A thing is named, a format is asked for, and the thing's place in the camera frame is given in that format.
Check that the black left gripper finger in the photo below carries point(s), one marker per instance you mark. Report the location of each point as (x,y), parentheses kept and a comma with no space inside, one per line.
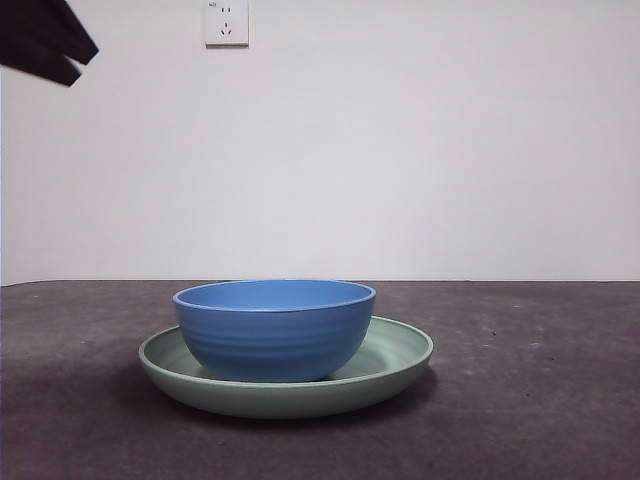
(65,30)
(30,47)

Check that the blue ribbed bowl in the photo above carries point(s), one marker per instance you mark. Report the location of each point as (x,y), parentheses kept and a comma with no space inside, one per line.
(275,340)

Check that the green round plate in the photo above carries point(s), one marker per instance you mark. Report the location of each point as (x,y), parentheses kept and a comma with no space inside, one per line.
(280,401)

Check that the white wall socket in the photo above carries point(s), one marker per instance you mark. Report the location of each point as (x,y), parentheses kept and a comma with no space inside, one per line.
(226,25)

